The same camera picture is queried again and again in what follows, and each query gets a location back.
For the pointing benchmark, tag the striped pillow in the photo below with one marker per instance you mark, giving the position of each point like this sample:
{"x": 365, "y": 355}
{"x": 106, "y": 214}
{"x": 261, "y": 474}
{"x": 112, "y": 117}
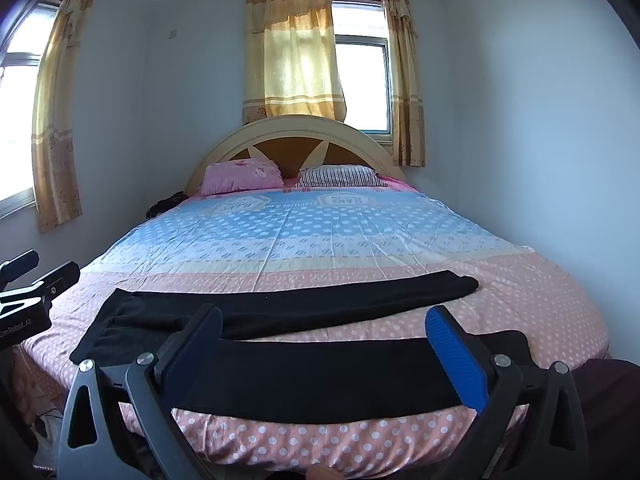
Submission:
{"x": 340, "y": 176}

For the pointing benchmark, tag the bed with polka dot sheet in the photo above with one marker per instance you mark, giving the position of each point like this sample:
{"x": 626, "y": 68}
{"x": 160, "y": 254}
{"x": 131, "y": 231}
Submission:
{"x": 350, "y": 240}

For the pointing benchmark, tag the black pants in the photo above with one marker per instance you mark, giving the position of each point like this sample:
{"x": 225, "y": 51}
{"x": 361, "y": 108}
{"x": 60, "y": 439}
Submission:
{"x": 320, "y": 375}

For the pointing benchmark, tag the long yellow curtain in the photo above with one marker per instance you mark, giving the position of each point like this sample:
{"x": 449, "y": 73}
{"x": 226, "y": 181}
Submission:
{"x": 57, "y": 125}

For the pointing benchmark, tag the pink bedding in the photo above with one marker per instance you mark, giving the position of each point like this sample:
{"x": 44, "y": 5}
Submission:
{"x": 397, "y": 184}

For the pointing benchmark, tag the pink floral pillow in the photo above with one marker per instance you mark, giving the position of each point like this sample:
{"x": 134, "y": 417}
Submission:
{"x": 240, "y": 176}

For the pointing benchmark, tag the side window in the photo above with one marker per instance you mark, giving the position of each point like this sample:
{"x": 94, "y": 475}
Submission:
{"x": 17, "y": 125}

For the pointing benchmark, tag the cream and wood headboard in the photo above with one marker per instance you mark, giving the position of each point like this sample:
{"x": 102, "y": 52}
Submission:
{"x": 285, "y": 132}

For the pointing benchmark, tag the white crumpled item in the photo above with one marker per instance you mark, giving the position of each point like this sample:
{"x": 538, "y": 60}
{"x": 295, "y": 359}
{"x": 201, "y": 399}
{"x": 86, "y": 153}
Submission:
{"x": 47, "y": 422}

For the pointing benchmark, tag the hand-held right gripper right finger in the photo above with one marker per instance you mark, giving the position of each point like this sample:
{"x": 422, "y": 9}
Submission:
{"x": 457, "y": 355}

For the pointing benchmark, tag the narrow yellow curtain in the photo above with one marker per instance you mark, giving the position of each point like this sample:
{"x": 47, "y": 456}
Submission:
{"x": 407, "y": 85}

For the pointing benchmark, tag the window behind headboard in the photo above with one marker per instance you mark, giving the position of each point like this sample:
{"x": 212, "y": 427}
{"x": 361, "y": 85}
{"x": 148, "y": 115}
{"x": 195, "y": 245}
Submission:
{"x": 362, "y": 80}

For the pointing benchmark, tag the wide yellow curtain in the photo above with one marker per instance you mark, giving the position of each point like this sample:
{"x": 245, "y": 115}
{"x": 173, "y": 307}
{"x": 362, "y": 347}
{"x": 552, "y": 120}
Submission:
{"x": 290, "y": 55}

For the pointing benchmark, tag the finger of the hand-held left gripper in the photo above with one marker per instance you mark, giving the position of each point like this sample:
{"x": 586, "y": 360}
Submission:
{"x": 60, "y": 277}
{"x": 20, "y": 266}

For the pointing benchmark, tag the dark bedside item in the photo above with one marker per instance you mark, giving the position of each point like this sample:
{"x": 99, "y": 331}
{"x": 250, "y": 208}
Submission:
{"x": 162, "y": 205}

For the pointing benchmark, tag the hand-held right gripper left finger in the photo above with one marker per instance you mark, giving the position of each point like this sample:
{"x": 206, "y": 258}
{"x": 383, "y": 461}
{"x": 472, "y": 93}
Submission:
{"x": 192, "y": 350}

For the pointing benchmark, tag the dark maroon cloth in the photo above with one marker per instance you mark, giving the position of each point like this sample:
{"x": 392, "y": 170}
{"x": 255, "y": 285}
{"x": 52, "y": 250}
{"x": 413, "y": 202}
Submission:
{"x": 612, "y": 410}

